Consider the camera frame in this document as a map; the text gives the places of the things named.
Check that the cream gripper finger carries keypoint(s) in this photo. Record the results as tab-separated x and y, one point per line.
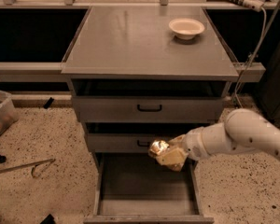
172	157

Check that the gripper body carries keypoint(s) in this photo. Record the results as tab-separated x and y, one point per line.
192	146

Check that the orange soda can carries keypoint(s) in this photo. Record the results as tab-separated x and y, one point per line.
157	148

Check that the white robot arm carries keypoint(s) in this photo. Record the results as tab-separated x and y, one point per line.
242	131

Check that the bottom grey drawer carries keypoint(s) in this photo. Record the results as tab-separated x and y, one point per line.
135	189

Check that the grey drawer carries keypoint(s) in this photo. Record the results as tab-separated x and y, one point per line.
135	189
132	137
161	101

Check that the middle grey drawer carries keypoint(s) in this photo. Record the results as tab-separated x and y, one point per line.
132	137

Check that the grey drawer cabinet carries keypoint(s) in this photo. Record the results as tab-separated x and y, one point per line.
135	42

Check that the top grey drawer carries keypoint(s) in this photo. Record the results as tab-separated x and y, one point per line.
161	101

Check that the dark cabinet at right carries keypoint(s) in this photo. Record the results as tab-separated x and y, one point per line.
268	90

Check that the white paper bowl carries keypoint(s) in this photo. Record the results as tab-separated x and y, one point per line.
186	29

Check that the metal grabber stick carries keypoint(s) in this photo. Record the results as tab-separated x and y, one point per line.
31	164

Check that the small black floor block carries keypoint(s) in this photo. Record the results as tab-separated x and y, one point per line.
48	103

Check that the black object bottom edge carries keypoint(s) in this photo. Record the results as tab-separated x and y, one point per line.
49	219

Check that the clear plastic storage bin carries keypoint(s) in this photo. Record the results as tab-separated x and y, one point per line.
8	113

